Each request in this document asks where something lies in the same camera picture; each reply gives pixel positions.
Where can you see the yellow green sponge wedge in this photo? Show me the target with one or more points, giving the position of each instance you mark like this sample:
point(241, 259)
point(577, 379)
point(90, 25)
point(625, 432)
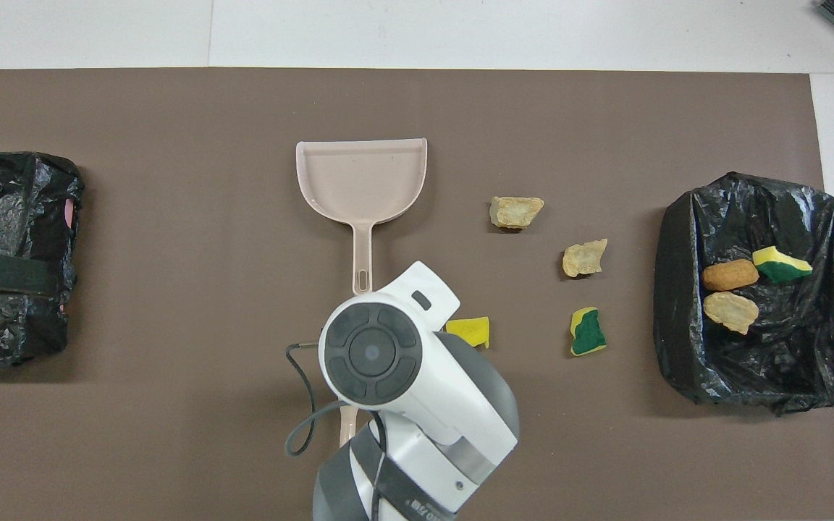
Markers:
point(782, 264)

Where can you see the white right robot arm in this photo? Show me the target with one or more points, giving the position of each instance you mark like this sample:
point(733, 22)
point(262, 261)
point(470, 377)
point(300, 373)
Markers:
point(453, 405)

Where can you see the beige sponge chunk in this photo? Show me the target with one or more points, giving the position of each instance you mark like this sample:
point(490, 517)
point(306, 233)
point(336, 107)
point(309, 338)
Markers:
point(515, 211)
point(730, 311)
point(582, 259)

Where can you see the brown table mat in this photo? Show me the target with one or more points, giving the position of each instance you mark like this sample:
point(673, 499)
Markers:
point(171, 434)

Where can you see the beige hand brush black bristles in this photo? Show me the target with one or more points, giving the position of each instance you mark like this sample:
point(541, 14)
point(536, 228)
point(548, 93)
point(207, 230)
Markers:
point(348, 427)

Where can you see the brown bread roll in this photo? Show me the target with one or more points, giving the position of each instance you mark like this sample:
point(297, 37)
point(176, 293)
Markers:
point(730, 275)

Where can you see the beige plastic dustpan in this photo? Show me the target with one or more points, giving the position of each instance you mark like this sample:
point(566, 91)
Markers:
point(359, 181)

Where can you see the green yellow sponge piece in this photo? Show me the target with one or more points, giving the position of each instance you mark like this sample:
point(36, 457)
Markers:
point(589, 336)

